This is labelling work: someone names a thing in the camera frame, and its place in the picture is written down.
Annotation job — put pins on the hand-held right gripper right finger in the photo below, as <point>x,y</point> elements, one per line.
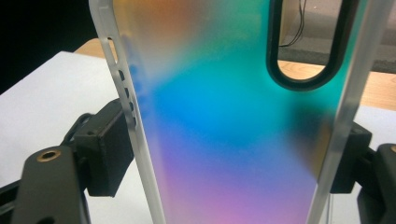
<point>355,155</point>

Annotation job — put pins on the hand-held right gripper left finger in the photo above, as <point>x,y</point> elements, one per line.
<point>106,155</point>

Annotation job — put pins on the iridescent phone case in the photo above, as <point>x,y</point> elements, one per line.
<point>218,124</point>

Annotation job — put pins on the white board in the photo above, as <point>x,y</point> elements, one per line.
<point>46,102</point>

